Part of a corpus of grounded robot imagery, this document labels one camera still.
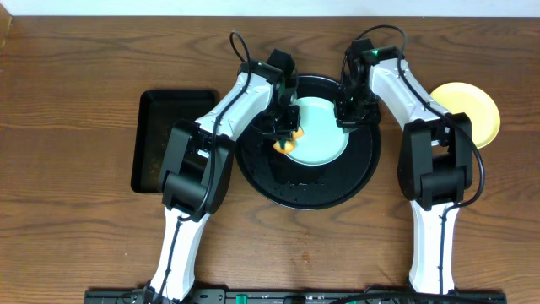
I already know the green and yellow sponge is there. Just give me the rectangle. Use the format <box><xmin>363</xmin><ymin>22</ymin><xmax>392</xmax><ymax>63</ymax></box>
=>
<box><xmin>273</xmin><ymin>127</ymin><xmax>305</xmax><ymax>155</ymax></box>

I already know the light blue plate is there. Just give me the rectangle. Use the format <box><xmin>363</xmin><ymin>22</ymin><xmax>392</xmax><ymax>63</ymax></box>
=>
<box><xmin>286</xmin><ymin>96</ymin><xmax>348</xmax><ymax>166</ymax></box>

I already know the yellow plate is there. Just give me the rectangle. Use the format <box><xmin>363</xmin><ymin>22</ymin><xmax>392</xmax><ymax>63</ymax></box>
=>
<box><xmin>430</xmin><ymin>82</ymin><xmax>501</xmax><ymax>149</ymax></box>

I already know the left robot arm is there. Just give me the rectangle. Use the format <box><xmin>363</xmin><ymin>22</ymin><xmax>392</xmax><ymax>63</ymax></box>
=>
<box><xmin>144</xmin><ymin>50</ymin><xmax>300</xmax><ymax>303</ymax></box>

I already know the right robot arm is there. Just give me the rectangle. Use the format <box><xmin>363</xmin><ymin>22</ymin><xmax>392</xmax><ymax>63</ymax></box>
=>
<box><xmin>334</xmin><ymin>38</ymin><xmax>475</xmax><ymax>295</ymax></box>

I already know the black round tray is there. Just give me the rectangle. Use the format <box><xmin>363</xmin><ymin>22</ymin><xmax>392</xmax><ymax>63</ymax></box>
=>
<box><xmin>236</xmin><ymin>75</ymin><xmax>381</xmax><ymax>209</ymax></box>

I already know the black rectangular tray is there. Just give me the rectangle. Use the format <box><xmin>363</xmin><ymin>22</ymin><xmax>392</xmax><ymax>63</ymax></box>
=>
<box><xmin>131</xmin><ymin>89</ymin><xmax>218</xmax><ymax>193</ymax></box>

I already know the right black cable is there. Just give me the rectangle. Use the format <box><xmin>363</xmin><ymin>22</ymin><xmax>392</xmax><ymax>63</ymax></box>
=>
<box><xmin>339</xmin><ymin>24</ymin><xmax>486</xmax><ymax>296</ymax></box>

